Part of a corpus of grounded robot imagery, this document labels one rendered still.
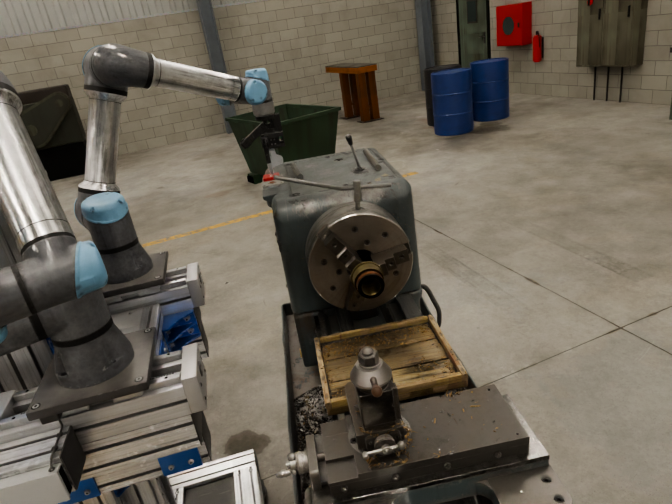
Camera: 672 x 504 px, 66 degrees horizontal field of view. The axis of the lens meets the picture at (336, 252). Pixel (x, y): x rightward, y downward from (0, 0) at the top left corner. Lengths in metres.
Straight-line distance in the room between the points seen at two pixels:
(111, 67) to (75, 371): 0.81
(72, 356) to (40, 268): 0.35
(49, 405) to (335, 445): 0.55
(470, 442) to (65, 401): 0.77
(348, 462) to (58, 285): 0.61
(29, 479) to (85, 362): 0.22
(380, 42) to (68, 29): 6.37
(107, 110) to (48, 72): 9.75
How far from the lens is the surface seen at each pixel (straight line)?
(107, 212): 1.53
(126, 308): 1.62
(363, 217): 1.47
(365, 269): 1.40
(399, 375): 1.38
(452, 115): 7.90
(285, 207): 1.62
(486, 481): 1.12
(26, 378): 1.41
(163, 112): 11.41
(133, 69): 1.55
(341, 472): 1.06
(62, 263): 0.81
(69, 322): 1.10
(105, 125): 1.66
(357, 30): 12.44
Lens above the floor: 1.73
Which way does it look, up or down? 23 degrees down
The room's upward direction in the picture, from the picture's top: 9 degrees counter-clockwise
